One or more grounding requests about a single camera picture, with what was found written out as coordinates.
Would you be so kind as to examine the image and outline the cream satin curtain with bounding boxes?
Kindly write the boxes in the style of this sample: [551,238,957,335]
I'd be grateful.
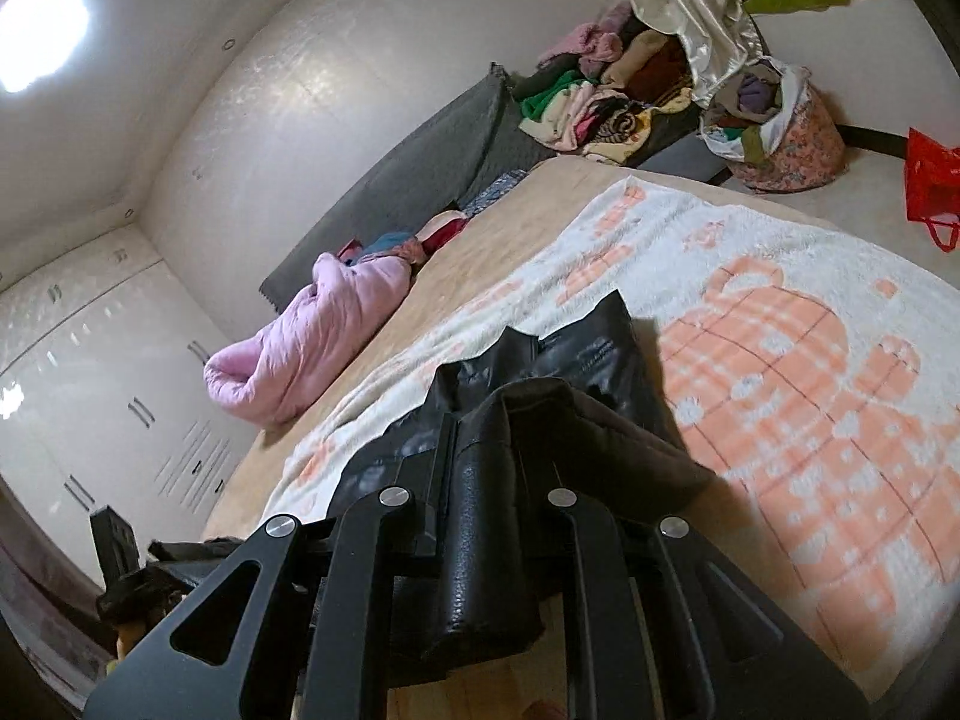
[630,0,765,109]

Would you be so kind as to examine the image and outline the colourful clothes at headboard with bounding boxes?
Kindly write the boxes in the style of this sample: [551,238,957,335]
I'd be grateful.
[337,169,527,268]

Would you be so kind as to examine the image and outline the person's left hand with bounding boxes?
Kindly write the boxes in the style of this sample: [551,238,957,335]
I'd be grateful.
[112,616,160,661]

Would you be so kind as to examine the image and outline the pink quilted duvet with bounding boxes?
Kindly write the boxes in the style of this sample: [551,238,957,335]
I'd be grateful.
[203,254,412,429]

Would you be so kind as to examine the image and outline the floral laundry basket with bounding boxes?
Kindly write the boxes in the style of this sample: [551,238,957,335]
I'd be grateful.
[700,55,844,193]

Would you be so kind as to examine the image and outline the grey headboard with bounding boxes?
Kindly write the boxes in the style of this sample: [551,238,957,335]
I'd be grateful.
[259,64,551,312]

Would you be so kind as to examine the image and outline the white pink patterned blanket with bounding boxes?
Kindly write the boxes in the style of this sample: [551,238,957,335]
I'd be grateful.
[267,177,958,699]

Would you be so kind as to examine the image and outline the black leather jacket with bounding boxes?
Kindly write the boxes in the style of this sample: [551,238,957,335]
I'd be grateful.
[327,291,715,686]

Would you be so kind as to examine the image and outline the pile of folded clothes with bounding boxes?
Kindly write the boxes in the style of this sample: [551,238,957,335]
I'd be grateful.
[512,0,700,167]

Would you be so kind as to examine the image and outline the beige bed cover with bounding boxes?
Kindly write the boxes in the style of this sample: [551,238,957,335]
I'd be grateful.
[203,156,809,538]

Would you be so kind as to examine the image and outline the red plastic bag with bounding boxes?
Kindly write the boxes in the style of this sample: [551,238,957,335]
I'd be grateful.
[905,128,960,254]

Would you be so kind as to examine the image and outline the white wardrobe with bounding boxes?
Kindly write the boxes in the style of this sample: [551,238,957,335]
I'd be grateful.
[2,226,257,582]

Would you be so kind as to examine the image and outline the ceiling light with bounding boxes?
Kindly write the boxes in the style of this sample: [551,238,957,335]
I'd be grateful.
[0,0,89,94]

